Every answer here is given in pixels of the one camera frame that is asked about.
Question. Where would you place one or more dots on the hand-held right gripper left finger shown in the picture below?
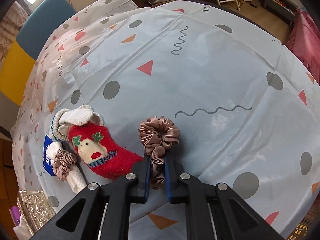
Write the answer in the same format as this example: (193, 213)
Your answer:
(146, 180)

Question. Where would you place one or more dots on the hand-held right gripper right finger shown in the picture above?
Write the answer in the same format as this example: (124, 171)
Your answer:
(169, 182)

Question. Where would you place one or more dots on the red christmas sock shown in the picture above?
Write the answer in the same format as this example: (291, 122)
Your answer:
(110, 160)

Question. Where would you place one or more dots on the large brown satin scrunchie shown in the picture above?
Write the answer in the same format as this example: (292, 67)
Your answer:
(160, 140)

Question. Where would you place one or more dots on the white waffle cloth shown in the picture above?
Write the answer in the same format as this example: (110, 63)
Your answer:
(75, 178)

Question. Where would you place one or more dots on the small brown satin scrunchie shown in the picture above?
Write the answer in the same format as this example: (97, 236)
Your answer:
(63, 162)

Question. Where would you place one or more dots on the white knitted sock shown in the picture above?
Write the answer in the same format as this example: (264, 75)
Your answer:
(75, 116)

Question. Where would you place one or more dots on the blue pocket tissue packet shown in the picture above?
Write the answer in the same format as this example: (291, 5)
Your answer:
(47, 155)

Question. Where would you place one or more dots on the ornate gold tissue box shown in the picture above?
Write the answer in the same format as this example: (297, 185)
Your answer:
(37, 210)

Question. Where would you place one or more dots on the white facial tissue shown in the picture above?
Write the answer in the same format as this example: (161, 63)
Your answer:
(21, 232)

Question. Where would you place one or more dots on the purple tissue box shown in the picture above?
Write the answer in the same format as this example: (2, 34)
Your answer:
(15, 216)

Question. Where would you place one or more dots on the wicker chair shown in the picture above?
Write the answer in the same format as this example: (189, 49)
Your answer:
(306, 226)

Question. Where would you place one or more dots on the grey yellow blue sofa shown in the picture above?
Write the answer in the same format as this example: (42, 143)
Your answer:
(37, 25)

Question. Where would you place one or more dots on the pink ruffled bedding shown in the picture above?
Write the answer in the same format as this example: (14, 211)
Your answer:
(305, 40)

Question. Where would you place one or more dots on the beige starfish print curtain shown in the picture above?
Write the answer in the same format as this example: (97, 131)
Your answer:
(10, 32)

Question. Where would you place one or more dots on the low grey shelf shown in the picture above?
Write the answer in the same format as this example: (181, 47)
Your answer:
(280, 5)

